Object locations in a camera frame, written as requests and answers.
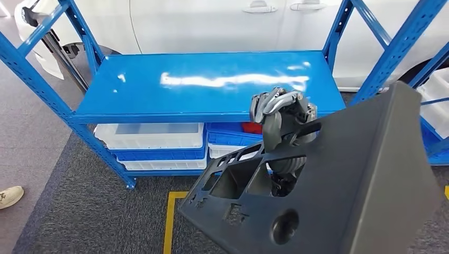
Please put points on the dark grey slanted bar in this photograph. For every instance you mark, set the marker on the dark grey slanted bar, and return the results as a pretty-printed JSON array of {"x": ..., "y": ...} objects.
[{"x": 63, "y": 56}]

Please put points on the large white plastic bin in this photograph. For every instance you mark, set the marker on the large white plastic bin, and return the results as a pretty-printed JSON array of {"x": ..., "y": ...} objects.
[{"x": 436, "y": 101}]

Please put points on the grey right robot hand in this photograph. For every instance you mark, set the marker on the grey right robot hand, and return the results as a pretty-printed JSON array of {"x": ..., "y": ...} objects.
[{"x": 273, "y": 105}]

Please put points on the blue metal shelf rack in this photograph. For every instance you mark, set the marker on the blue metal shelf rack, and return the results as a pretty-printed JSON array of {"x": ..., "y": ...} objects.
[{"x": 175, "y": 96}]

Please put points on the red object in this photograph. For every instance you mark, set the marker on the red object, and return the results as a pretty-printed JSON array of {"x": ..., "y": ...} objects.
[{"x": 252, "y": 128}]

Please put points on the white car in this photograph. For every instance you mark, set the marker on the white car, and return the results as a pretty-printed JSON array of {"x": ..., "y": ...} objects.
[{"x": 210, "y": 24}]

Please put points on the black plastic plate frame part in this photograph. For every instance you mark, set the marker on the black plastic plate frame part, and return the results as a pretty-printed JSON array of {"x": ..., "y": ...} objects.
[{"x": 350, "y": 182}]

